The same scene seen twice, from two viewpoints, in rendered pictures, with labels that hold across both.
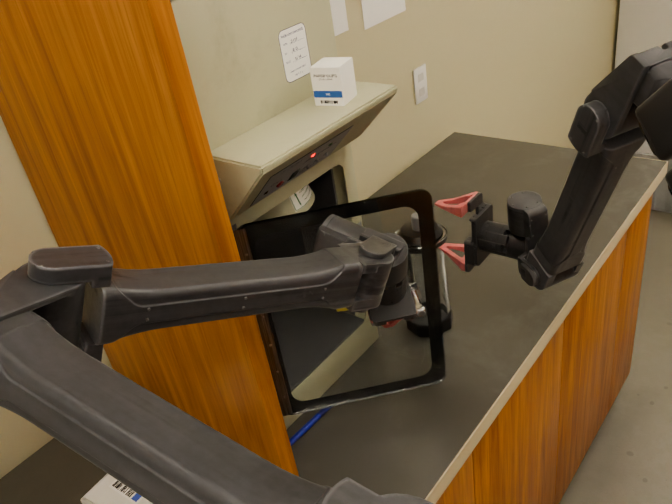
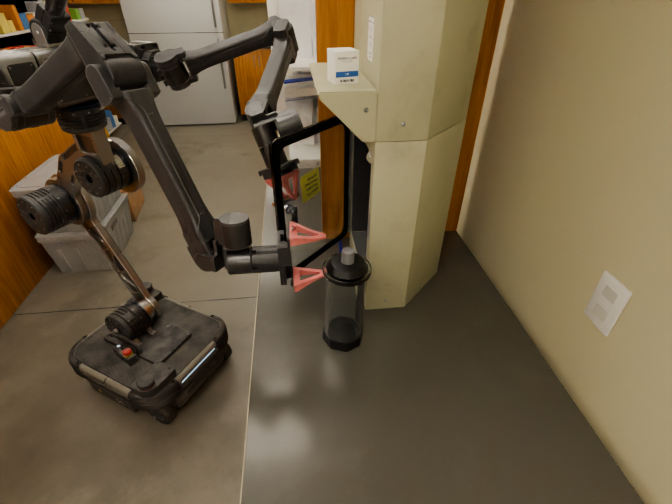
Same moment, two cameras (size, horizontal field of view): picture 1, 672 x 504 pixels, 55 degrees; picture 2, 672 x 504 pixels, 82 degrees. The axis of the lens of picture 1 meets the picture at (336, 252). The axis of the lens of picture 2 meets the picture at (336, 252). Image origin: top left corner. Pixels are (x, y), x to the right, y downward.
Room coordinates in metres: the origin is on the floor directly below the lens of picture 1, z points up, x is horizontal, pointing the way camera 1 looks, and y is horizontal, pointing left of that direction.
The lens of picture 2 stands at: (1.52, -0.70, 1.68)
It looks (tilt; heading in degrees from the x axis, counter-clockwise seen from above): 35 degrees down; 130
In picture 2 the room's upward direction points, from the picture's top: straight up
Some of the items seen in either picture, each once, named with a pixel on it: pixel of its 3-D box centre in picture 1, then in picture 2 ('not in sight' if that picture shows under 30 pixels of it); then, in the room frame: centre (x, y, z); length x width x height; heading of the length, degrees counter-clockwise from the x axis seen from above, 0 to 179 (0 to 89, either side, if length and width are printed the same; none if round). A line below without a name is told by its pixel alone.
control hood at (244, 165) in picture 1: (312, 148); (338, 98); (0.92, 0.01, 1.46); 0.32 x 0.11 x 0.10; 137
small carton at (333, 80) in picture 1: (333, 81); (342, 65); (0.98, -0.04, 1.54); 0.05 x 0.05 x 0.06; 60
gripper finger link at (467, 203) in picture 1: (458, 213); (303, 242); (1.03, -0.24, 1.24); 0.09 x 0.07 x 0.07; 46
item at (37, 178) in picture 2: not in sight; (76, 191); (-1.39, -0.02, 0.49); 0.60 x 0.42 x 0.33; 137
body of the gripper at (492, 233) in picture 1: (494, 237); (270, 258); (0.99, -0.29, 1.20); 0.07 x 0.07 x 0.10; 46
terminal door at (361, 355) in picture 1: (350, 312); (315, 197); (0.85, -0.01, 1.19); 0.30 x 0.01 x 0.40; 93
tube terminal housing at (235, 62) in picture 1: (248, 203); (409, 151); (1.05, 0.14, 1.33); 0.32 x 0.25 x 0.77; 137
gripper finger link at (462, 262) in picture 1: (460, 244); (304, 269); (1.03, -0.24, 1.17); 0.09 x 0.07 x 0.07; 46
